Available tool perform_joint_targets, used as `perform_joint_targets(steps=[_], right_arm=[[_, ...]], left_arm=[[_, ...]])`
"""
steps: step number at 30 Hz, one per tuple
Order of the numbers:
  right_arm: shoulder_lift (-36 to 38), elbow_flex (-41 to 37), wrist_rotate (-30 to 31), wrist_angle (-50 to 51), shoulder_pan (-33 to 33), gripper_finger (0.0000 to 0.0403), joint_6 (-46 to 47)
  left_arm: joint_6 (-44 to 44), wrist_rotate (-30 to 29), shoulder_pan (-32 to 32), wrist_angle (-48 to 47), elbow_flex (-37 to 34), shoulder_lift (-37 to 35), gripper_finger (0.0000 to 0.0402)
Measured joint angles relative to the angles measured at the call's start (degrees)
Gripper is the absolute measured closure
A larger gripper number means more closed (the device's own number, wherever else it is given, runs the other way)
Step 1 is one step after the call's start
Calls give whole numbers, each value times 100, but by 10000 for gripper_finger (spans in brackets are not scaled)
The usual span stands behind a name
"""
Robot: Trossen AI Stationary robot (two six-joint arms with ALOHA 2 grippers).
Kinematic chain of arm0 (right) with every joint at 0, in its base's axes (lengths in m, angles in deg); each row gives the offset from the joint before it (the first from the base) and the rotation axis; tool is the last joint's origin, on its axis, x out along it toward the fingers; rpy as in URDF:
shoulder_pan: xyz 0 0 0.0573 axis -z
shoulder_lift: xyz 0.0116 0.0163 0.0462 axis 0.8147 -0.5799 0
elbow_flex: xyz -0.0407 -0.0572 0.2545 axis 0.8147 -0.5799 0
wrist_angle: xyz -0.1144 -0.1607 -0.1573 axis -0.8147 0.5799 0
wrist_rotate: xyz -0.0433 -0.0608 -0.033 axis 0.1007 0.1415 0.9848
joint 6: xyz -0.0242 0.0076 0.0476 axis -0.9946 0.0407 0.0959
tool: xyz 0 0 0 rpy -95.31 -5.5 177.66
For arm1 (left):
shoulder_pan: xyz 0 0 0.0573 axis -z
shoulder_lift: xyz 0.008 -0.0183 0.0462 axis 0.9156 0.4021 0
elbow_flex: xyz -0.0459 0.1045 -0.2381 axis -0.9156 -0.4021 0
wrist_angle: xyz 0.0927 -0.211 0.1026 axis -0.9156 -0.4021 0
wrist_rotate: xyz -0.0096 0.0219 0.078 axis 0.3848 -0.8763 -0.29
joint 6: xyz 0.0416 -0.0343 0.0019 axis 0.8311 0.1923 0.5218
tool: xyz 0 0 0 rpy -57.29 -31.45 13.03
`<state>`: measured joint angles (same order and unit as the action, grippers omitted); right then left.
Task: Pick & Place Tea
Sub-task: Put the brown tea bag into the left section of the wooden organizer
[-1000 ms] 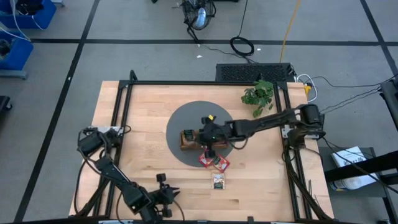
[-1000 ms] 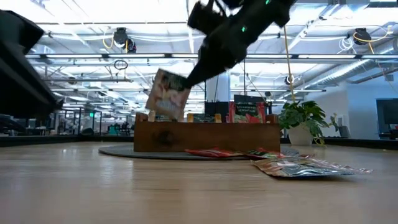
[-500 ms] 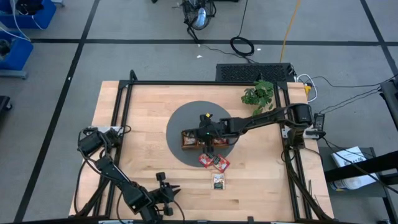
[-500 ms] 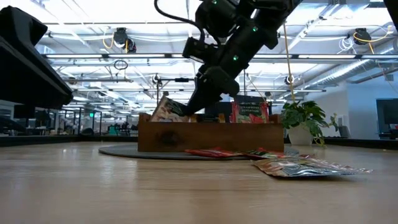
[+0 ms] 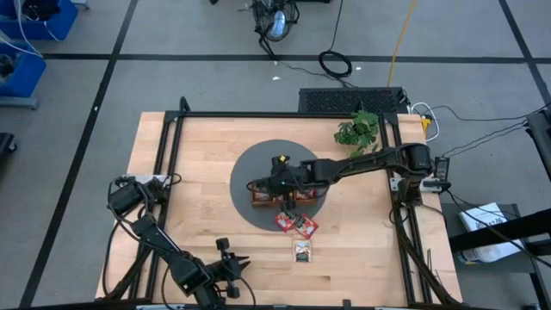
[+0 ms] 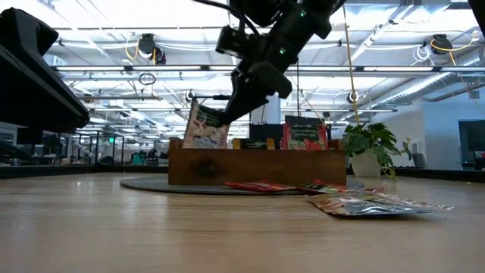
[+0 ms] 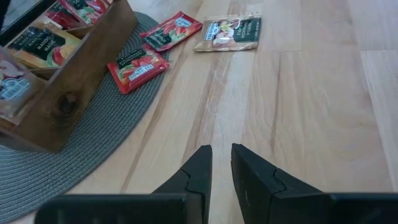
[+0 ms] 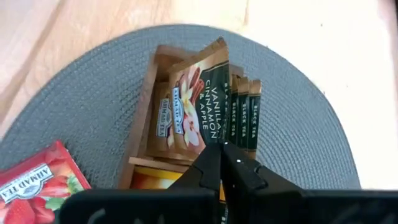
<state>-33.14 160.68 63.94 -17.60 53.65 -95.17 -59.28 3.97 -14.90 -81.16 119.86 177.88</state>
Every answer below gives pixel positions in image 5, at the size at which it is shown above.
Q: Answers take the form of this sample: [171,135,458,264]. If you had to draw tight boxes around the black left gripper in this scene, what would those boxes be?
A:
[207,237,251,300]

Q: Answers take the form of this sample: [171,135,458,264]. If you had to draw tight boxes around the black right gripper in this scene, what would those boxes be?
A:
[257,154,309,218]

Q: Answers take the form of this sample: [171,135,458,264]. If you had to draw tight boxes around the wooden three-compartment tray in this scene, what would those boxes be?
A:
[251,189,319,208]

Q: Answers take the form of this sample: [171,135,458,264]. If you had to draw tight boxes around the round grey woven placemat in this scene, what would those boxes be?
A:
[230,139,328,233]

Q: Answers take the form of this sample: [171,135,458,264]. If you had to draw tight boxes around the green leafy plant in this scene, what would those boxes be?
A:
[333,109,381,158]

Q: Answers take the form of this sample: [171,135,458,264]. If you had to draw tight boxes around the black computer case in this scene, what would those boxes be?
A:
[298,87,409,115]

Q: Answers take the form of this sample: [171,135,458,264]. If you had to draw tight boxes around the grey side table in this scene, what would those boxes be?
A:
[441,201,539,275]

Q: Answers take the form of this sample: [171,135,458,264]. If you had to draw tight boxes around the white paper booklet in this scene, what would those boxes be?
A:
[455,203,525,264]

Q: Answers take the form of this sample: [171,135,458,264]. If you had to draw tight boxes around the black metal bar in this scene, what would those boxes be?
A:
[447,208,551,256]

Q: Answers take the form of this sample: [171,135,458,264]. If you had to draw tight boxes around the grey cart base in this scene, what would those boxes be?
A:
[0,96,40,111]

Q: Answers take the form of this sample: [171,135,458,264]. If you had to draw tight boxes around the blue bin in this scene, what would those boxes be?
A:
[0,0,80,42]
[0,41,47,99]

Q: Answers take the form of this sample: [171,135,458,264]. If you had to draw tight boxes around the black bag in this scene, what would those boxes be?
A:
[20,0,62,22]

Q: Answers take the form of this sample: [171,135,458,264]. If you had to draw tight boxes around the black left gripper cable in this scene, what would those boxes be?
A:
[161,262,258,309]

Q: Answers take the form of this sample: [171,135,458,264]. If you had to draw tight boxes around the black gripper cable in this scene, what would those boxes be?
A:
[161,262,258,309]
[245,170,335,202]

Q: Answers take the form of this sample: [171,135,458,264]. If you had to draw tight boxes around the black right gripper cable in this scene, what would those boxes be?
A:
[245,170,335,202]

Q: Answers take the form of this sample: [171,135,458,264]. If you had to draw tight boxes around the black aluminium table frame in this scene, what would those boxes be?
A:
[95,96,465,310]

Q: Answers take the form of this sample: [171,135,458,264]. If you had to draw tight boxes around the black left base cable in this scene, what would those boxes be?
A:
[101,214,143,299]

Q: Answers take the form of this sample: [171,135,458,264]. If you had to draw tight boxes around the coiled black floor cable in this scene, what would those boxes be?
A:
[317,0,354,81]

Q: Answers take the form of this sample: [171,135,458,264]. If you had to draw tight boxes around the looped white cable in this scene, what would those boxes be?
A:
[411,102,441,143]

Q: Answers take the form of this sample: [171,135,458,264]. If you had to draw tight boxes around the black wire floor fan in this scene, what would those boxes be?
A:
[249,0,300,59]

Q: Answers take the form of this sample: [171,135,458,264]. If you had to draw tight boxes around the yellow floor cable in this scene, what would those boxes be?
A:
[386,0,418,87]

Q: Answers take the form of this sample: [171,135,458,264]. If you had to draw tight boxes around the thin white cable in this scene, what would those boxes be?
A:
[0,0,61,61]

